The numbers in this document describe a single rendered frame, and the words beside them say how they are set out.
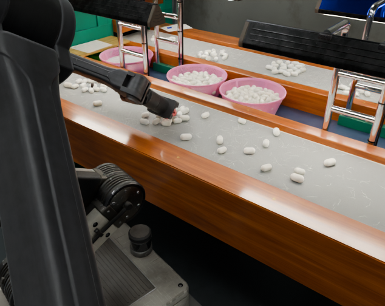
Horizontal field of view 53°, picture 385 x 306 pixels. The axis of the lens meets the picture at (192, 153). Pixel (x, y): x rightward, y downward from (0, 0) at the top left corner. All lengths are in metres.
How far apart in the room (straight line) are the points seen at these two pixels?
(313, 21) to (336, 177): 2.58
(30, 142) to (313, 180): 0.93
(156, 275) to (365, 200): 0.62
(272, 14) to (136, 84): 2.82
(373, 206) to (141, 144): 0.68
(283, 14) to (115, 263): 3.01
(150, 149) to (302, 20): 2.70
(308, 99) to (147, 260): 0.90
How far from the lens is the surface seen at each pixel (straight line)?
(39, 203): 0.30
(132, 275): 1.20
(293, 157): 1.23
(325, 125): 1.36
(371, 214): 1.08
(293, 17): 3.75
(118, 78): 1.20
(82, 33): 2.21
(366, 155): 1.29
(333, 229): 0.96
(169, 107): 1.31
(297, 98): 1.67
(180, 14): 1.87
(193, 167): 1.10
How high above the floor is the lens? 1.39
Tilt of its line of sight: 32 degrees down
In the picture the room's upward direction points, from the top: straight up
